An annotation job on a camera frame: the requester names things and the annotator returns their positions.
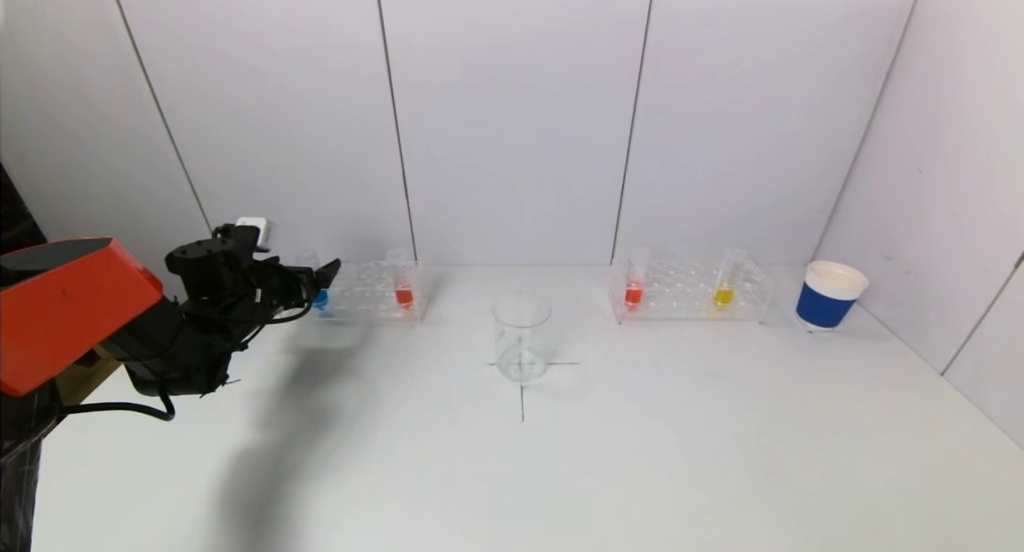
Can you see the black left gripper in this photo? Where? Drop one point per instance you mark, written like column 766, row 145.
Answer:
column 309, row 283

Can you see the test tube for blue pigment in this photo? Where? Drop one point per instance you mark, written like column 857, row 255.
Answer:
column 321, row 300

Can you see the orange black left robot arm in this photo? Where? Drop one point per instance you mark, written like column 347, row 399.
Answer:
column 64, row 312

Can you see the clear acrylic test tube rack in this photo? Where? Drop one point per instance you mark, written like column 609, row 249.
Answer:
column 368, row 296
column 680, row 296

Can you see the test tube with red pigment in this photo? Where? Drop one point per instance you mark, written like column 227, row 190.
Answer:
column 633, row 295
column 405, row 297

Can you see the clear glass beaker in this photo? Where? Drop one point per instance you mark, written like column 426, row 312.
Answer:
column 522, row 336

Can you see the test tube with yellow pigment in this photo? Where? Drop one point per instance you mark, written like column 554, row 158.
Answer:
column 723, row 297

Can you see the blue sleeved white paper cup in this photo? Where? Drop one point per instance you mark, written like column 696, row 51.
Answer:
column 824, row 306

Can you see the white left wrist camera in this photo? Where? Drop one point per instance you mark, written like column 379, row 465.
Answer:
column 254, row 232

